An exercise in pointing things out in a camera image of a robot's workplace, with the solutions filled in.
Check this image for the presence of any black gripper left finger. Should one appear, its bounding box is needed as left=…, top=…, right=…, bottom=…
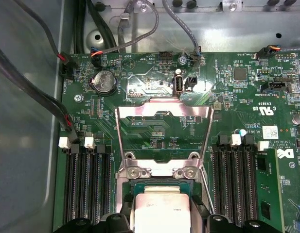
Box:
left=52, top=193, right=136, bottom=233

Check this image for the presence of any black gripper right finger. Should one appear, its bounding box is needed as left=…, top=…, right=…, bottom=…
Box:
left=190, top=193, right=276, bottom=233

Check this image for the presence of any metal locking lever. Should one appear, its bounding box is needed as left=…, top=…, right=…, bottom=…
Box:
left=199, top=166, right=216, bottom=216

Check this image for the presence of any silver CPU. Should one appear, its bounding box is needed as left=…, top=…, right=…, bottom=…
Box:
left=129, top=181, right=198, bottom=233

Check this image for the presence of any RAM slot with black clips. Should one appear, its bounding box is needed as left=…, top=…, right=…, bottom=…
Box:
left=241, top=134, right=259, bottom=223
left=96, top=143, right=112, bottom=219
left=71, top=143, right=89, bottom=225
left=212, top=133, right=228, bottom=219

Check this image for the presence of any RAM slot with white clips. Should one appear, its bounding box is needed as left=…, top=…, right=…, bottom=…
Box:
left=58, top=136, right=78, bottom=225
left=83, top=136, right=100, bottom=225
left=226, top=133, right=243, bottom=223

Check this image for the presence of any green installed RAM stick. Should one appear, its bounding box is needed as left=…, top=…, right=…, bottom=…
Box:
left=255, top=148, right=285, bottom=233

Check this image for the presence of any white label sticker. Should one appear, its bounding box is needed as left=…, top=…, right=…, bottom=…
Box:
left=262, top=125, right=279, bottom=138

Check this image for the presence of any green motherboard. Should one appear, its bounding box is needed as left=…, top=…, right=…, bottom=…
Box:
left=52, top=50, right=300, bottom=233

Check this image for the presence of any black PC case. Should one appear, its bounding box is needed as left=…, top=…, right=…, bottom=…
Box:
left=0, top=0, right=300, bottom=233

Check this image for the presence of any internal USB port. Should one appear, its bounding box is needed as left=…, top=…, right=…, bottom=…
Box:
left=173, top=74, right=184, bottom=97

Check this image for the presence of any round coin cell battery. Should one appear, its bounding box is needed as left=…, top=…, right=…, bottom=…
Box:
left=88, top=70, right=118, bottom=96

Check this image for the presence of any black square chip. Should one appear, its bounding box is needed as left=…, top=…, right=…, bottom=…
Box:
left=233, top=67, right=248, bottom=82

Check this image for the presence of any black cable with red wire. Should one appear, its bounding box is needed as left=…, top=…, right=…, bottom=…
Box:
left=0, top=41, right=81, bottom=146
left=13, top=0, right=80, bottom=80

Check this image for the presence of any grey braided cable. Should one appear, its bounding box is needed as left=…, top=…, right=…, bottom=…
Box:
left=161, top=0, right=201, bottom=61
left=90, top=0, right=160, bottom=66

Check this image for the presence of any thick black cable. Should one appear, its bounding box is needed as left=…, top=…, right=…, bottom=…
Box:
left=86, top=0, right=116, bottom=53
left=75, top=0, right=88, bottom=53

